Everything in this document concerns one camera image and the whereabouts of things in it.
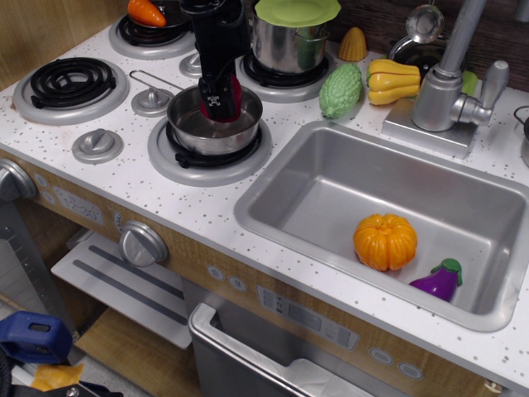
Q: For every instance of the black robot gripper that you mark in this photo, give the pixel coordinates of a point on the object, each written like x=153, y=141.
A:
x=222, y=36

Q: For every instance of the dark red toy sweet potato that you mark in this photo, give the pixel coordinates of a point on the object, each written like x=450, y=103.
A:
x=237, y=94

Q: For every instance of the grey stove knob centre back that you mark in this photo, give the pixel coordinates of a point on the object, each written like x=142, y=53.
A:
x=190, y=66

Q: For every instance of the grey stove knob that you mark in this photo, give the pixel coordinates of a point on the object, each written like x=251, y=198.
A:
x=152, y=102
x=97, y=147
x=190, y=66

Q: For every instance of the grey stove knob middle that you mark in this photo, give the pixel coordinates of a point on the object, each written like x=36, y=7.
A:
x=152, y=102

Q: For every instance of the grey stove knob front left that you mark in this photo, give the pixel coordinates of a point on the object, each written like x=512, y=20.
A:
x=97, y=147

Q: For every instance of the small steel saucepan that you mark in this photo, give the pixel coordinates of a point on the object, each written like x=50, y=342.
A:
x=187, y=126

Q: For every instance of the black back right burner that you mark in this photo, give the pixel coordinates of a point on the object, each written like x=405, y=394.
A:
x=257, y=73

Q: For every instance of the tall steel pot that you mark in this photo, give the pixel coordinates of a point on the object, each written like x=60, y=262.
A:
x=288, y=50

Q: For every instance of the black front right burner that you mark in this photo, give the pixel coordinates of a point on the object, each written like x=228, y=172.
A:
x=186, y=158

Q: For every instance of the green pot lid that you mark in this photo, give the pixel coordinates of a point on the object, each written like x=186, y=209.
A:
x=297, y=13

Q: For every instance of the black back left burner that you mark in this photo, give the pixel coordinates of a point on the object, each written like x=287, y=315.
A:
x=137, y=34

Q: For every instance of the orange toy carrot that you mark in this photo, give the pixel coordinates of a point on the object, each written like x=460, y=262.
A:
x=146, y=13

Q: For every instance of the green toy bitter melon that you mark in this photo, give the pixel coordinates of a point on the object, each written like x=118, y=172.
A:
x=341, y=91

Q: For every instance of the grey toy sink basin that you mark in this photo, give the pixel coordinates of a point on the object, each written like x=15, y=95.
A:
x=442, y=236

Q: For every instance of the yellow toy corn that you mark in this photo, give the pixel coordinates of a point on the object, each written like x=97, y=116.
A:
x=353, y=45

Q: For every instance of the black front left burner coil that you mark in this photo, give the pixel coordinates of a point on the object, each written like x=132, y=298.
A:
x=71, y=82

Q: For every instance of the yellow toy squash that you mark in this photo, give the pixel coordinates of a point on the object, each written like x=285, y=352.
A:
x=389, y=81

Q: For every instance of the silver oven dial right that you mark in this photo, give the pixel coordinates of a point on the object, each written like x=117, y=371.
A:
x=141, y=246

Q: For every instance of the silver oven dial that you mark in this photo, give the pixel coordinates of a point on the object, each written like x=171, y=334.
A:
x=15, y=182
x=141, y=246

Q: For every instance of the steel bowl behind faucet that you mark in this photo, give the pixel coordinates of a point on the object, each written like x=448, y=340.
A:
x=424, y=56

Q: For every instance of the white oven shelf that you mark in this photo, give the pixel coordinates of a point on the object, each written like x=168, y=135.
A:
x=150, y=296

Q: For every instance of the steel ladle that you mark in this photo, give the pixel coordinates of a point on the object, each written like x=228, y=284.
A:
x=425, y=23

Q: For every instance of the silver oven dial left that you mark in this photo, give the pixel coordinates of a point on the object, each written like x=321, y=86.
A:
x=15, y=182

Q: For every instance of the silver toy faucet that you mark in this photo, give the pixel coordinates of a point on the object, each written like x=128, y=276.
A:
x=443, y=118

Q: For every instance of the orange toy pumpkin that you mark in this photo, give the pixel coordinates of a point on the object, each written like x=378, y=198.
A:
x=385, y=242

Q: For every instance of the grey dishwasher door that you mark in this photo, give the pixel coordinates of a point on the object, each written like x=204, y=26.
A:
x=267, y=361

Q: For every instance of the grey oven door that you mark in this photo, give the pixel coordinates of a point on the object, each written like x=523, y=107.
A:
x=26, y=283

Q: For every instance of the purple toy eggplant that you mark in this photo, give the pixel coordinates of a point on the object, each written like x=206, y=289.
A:
x=443, y=280

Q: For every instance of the blue clamp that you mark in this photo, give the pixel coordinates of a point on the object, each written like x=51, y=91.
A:
x=35, y=338

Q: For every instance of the yellow cloth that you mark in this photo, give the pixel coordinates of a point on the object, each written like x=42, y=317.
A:
x=51, y=377

